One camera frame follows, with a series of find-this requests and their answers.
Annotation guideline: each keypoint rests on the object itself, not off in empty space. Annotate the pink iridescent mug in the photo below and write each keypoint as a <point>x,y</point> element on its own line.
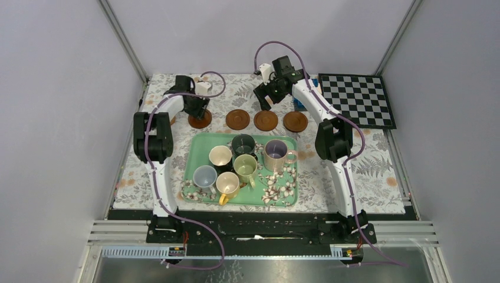
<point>277,154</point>

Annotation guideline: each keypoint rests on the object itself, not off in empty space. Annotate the black white chessboard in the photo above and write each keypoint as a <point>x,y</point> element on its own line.
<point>362,97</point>

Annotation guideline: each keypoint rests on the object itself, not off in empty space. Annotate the pale green mug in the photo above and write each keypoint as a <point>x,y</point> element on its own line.
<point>246,167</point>

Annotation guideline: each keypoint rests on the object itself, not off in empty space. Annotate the yellow mug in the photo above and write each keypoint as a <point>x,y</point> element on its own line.
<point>228,185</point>

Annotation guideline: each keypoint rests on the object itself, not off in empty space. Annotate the light blue mug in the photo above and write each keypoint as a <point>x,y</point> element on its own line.
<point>205,177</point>

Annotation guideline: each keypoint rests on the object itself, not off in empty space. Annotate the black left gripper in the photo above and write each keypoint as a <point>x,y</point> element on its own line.
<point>199,112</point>

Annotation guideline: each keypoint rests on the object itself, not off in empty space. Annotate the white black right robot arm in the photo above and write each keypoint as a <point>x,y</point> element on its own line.
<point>334,138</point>

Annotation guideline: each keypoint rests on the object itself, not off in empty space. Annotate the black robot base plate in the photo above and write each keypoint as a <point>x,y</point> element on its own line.
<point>313,227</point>

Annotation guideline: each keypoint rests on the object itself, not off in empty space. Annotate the blue toy brick block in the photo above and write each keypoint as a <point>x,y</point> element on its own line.
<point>298,106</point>

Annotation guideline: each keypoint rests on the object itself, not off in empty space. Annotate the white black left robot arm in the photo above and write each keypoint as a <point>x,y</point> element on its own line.
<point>153,144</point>

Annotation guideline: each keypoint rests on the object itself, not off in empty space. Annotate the dark green mug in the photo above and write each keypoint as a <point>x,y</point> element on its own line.
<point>243,144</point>

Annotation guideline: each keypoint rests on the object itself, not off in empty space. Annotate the cream black mug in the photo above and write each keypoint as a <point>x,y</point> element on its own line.
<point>221,158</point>

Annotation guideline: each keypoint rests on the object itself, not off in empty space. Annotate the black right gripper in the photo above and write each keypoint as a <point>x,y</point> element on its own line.
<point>262,91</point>

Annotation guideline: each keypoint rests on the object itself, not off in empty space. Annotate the floral tablecloth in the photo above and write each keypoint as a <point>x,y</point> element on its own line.
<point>377,188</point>

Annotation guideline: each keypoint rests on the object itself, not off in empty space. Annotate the green floral tray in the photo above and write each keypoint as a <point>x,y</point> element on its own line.
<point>272,188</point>

